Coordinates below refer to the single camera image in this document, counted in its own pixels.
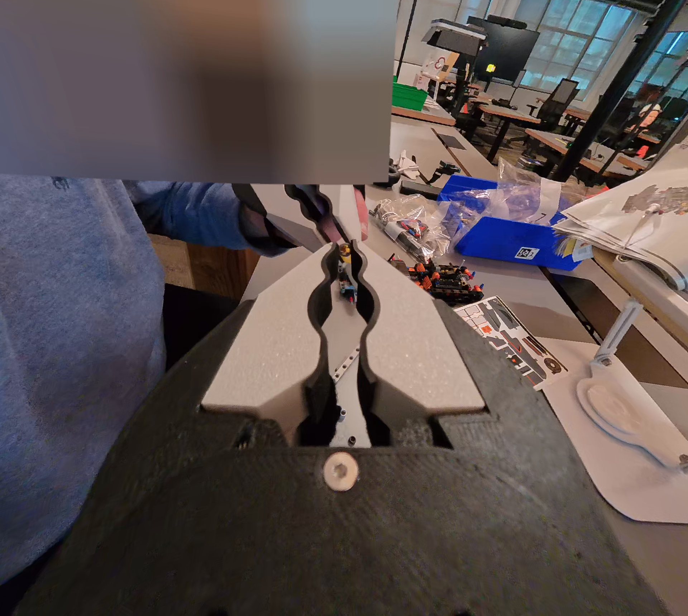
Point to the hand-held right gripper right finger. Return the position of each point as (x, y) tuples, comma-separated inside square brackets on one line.
[(424, 358)]

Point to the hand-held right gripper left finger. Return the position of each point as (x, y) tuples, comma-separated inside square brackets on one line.
[(269, 358)]

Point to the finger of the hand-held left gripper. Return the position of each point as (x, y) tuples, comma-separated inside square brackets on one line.
[(349, 202), (295, 234)]

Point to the small multicoloured lego assembly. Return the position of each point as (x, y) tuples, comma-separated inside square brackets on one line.
[(343, 265)]

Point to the partly built lego car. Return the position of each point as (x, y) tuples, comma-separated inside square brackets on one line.
[(441, 282)]

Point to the person's left forearm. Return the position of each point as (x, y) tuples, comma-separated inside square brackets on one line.
[(188, 213)]

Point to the clear bag of lego pieces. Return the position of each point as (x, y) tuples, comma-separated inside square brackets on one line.
[(408, 229)]

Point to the long light grey lego beam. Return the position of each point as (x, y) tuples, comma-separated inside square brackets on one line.
[(346, 362)]

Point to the lego instruction booklet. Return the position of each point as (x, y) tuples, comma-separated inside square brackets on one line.
[(634, 218)]

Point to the sticker sheet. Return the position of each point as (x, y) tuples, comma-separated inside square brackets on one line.
[(505, 336)]

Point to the green plastic bin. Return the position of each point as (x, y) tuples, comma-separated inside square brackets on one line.
[(408, 94)]

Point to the blue plastic bin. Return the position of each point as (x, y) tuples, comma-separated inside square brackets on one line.
[(500, 245)]

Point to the crumpled clear plastic bags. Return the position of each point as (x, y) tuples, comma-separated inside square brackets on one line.
[(516, 191)]

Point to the wood top office desk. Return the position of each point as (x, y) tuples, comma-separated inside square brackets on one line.
[(580, 145), (508, 116)]

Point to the grey desk monitor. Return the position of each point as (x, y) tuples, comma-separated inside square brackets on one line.
[(457, 38)]

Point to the person's torso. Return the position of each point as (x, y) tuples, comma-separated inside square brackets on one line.
[(70, 331)]

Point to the black office chair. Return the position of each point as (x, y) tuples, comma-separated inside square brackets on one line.
[(556, 100)]

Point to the white booklet stand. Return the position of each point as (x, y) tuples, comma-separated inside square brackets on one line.
[(634, 487)]

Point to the black steel pillar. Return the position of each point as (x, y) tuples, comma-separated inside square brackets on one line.
[(618, 84)]

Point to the black wall screen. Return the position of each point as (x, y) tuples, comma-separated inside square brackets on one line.
[(510, 51)]

